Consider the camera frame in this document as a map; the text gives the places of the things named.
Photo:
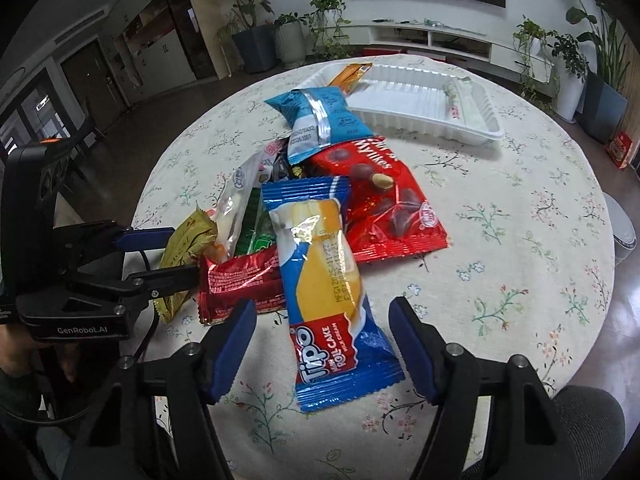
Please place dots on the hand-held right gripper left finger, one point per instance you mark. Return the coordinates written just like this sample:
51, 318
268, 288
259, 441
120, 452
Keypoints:
235, 345

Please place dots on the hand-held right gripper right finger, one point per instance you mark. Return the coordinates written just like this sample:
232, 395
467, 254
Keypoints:
412, 350

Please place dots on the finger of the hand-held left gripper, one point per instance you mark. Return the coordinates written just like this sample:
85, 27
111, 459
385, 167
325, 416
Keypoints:
145, 238
165, 280

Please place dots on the gold snack packet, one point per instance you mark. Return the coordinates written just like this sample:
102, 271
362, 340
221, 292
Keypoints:
187, 240

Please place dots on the red foil snack packet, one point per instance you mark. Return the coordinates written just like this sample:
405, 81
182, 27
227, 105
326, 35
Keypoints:
240, 280

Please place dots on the red and white snack packet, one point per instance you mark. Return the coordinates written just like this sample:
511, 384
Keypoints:
235, 205

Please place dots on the blue roll cake packet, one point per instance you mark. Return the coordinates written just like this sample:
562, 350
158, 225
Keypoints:
320, 270

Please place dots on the red chocolate peanut bag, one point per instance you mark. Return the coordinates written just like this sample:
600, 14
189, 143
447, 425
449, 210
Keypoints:
385, 210

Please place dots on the light blue snack packet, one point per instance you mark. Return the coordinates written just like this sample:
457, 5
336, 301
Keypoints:
320, 120

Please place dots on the white plastic tray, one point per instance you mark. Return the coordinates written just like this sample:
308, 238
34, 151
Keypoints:
410, 105

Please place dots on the orange snack packet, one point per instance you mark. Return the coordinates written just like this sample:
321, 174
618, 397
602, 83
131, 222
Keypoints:
350, 76

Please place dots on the grey chair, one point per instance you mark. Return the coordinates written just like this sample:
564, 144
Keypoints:
590, 430

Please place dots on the tall plant in blue-grey pot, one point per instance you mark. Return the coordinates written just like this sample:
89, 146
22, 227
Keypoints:
255, 47

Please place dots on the white round stool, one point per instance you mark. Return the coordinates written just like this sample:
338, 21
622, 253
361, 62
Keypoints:
620, 230

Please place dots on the plant in white ribbed pot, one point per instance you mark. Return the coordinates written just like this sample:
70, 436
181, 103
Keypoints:
290, 42

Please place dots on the trailing green plant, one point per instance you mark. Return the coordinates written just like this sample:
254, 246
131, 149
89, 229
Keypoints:
327, 20

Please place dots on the red box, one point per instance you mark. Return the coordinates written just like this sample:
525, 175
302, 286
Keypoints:
621, 151

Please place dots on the white television cabinet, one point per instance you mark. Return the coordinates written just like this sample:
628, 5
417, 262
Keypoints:
500, 52

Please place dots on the tall plant in dark pot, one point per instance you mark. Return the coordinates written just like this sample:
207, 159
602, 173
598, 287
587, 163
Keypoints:
607, 105

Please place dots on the small leafy plant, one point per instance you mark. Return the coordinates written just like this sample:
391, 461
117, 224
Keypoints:
530, 40

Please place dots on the wall cabinets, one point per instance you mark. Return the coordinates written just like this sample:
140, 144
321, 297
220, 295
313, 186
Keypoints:
150, 45

